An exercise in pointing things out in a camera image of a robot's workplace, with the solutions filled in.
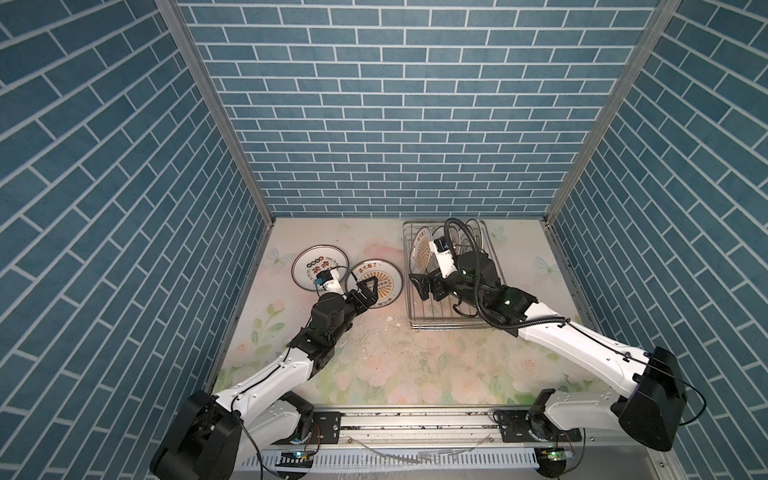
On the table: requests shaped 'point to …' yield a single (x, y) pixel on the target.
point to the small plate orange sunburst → (389, 279)
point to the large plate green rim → (316, 259)
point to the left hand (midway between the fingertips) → (371, 285)
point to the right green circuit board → (556, 453)
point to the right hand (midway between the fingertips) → (420, 264)
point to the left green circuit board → (296, 459)
